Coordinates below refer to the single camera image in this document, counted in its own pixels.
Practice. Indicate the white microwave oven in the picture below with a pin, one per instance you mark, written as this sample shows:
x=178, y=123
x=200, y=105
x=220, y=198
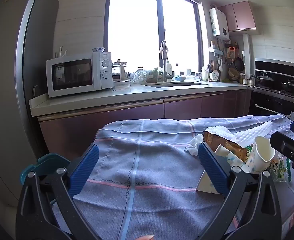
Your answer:
x=72, y=75

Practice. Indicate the hanging black frying pan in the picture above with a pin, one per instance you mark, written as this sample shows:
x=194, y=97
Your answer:
x=239, y=63

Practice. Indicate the clear glass container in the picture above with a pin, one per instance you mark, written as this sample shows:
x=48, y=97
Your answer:
x=122, y=83

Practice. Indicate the black integrated stove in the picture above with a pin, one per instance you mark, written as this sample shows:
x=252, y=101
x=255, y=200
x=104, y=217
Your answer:
x=274, y=105

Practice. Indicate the white paper cup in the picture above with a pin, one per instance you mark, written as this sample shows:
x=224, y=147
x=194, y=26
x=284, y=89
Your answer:
x=261, y=152

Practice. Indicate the checked grey tablecloth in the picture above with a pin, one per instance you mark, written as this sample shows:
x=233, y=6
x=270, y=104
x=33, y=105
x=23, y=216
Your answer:
x=149, y=160

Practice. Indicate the flattened patterned paper cup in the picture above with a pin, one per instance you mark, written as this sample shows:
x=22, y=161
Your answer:
x=228, y=157

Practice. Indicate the person's left hand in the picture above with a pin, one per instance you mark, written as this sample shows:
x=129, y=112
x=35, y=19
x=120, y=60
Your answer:
x=145, y=237

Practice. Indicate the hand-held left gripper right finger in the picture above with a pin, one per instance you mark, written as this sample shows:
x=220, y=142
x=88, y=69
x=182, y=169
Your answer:
x=212, y=170

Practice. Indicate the white water heater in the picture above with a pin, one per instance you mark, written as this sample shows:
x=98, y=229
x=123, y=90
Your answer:
x=219, y=22

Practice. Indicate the kitchen sink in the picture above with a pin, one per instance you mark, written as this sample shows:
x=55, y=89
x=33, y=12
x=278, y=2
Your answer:
x=177, y=84

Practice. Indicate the grey refrigerator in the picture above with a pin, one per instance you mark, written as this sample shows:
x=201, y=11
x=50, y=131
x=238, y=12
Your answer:
x=1, y=80

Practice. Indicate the white spotted utensil holder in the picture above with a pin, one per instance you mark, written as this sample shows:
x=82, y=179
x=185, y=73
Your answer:
x=214, y=75

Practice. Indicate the teal trash bin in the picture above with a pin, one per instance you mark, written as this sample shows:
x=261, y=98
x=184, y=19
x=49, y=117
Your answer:
x=46, y=161

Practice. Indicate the bronze snack bag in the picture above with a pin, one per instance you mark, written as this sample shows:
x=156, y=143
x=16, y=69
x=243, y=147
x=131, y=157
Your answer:
x=227, y=146

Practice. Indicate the wicker basket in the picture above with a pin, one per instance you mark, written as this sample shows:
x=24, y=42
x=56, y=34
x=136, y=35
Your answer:
x=233, y=73

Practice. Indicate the pink wall cabinet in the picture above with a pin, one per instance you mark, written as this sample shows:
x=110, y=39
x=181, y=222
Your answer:
x=242, y=15

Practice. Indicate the blue white bowl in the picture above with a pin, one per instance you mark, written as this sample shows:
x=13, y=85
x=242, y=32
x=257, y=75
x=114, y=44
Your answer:
x=98, y=49

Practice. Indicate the green snack wrapper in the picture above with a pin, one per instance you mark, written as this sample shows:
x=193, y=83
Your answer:
x=279, y=170

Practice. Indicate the black cooking pot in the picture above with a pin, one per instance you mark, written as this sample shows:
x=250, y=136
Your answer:
x=289, y=86

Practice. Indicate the white tissue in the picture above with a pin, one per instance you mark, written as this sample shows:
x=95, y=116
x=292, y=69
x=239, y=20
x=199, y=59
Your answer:
x=193, y=146

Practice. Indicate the white foam fruit net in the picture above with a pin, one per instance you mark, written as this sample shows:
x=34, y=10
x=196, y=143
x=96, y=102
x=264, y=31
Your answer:
x=247, y=135

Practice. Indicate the white soap bottle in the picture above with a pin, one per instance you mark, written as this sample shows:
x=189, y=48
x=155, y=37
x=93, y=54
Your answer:
x=169, y=70

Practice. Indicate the clear plastic bag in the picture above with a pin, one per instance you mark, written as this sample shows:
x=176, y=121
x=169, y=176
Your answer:
x=138, y=78

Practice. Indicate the glass kettle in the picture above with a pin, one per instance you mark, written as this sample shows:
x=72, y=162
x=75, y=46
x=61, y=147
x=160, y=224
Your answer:
x=120, y=71

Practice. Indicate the kitchen window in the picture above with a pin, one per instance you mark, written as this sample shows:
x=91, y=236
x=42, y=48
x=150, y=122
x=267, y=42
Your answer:
x=132, y=30

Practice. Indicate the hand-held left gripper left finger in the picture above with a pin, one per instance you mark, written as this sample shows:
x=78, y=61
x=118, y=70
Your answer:
x=87, y=170

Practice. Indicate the purple base cabinets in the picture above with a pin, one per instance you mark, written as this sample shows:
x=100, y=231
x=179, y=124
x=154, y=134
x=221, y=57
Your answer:
x=137, y=112

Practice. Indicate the white kitchen countertop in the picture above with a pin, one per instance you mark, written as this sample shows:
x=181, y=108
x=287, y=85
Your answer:
x=87, y=100

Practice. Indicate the steel kitchen faucet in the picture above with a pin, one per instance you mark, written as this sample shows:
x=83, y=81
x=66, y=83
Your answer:
x=165, y=62

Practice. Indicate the black wok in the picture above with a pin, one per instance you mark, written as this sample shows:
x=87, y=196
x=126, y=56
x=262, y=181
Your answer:
x=263, y=80

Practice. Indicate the green filled jar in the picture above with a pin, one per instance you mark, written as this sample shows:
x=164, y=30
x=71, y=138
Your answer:
x=152, y=76

